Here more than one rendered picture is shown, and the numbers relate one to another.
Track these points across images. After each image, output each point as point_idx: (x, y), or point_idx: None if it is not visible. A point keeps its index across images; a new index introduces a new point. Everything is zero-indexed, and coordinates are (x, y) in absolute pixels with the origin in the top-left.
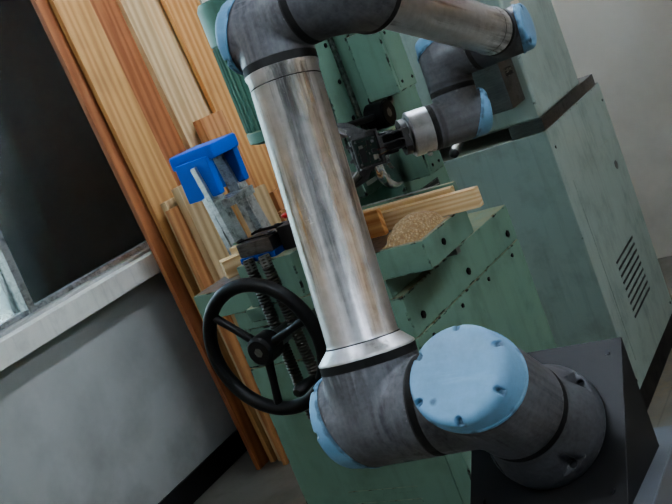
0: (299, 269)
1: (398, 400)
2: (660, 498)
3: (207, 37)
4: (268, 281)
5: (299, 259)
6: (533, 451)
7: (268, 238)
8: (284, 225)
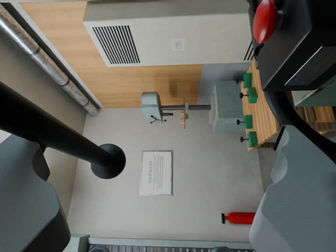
0: (335, 103)
1: None
2: None
3: None
4: (280, 123)
5: (326, 99)
6: None
7: (257, 69)
8: (259, 75)
